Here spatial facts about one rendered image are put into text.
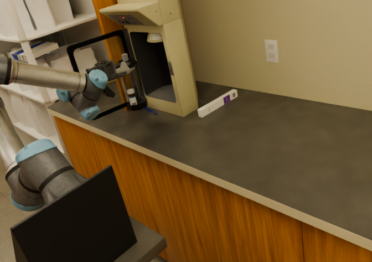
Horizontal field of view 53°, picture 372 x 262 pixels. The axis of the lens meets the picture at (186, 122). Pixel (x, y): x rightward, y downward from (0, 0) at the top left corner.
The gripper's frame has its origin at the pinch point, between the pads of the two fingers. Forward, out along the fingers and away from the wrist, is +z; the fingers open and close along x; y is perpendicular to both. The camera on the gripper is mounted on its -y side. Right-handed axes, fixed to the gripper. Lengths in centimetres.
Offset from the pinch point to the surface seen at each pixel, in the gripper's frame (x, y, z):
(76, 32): 159, -6, 57
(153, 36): -1.4, 9.5, 18.1
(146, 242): -67, -29, -52
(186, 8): 15, 12, 59
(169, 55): -13.3, 1.4, 15.6
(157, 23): -14.2, 17.5, 12.8
